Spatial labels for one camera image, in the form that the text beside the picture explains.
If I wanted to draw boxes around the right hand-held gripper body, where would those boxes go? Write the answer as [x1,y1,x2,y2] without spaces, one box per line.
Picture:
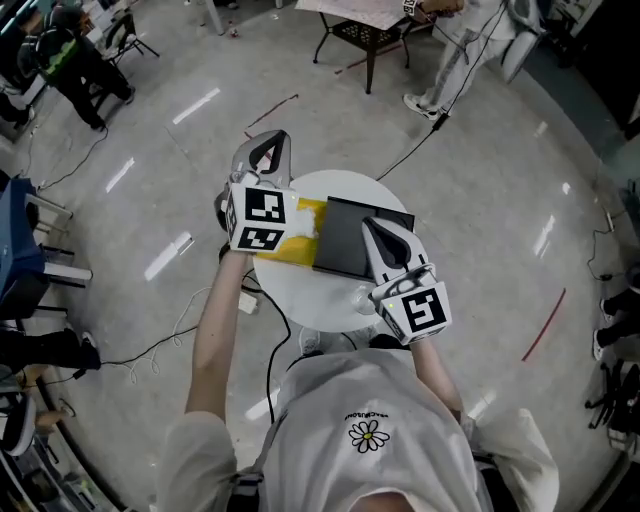
[368,264,454,347]

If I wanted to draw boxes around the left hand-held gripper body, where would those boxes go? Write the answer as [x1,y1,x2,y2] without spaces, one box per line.
[214,171,302,254]

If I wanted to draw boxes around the black box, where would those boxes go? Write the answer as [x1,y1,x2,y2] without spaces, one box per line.
[252,195,417,282]

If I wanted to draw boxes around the person's left forearm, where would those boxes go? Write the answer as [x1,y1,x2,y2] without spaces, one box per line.
[184,248,257,427]

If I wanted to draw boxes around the person's right forearm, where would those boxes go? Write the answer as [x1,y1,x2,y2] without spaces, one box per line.
[409,336,464,417]

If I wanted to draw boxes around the person's black trousers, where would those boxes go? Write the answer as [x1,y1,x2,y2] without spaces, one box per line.
[283,332,402,372]

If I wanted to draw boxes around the clear glass mug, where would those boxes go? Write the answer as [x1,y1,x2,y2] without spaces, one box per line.
[349,283,382,317]

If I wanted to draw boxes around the round white side table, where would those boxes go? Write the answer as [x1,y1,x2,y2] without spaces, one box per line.
[251,169,417,334]

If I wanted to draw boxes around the person's left white shoe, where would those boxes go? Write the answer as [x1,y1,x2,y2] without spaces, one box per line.
[297,326,322,358]

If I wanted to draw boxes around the black metal lattice table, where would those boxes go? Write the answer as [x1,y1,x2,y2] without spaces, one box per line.
[294,0,422,96]

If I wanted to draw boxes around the person's white flower-print shirt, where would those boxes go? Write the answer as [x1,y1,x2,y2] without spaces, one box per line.
[156,346,561,512]

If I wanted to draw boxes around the black folding chair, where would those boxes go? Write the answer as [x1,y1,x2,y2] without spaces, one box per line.
[101,11,162,67]

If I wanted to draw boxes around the black cable with adapter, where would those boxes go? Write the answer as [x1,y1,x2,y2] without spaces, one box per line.
[374,111,452,183]

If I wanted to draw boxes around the white coiled cable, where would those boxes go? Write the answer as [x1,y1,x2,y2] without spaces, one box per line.
[126,284,242,387]

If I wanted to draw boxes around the black power cable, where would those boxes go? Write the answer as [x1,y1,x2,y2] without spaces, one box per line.
[241,268,294,427]

